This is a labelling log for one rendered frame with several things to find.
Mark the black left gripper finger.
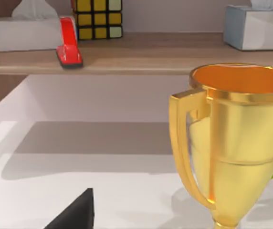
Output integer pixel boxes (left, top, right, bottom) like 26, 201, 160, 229
43, 187, 95, 229

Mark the red stapler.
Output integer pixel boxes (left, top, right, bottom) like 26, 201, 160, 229
56, 16, 84, 70

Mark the wooden shelf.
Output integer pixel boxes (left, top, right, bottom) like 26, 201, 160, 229
0, 0, 273, 115

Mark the gold trophy cup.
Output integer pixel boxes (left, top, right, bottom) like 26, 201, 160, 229
168, 62, 273, 229

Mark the yellow puzzle cube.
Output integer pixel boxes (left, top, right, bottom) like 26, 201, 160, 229
70, 0, 125, 41

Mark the blue and white tissue box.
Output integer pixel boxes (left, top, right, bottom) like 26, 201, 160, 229
223, 0, 273, 52

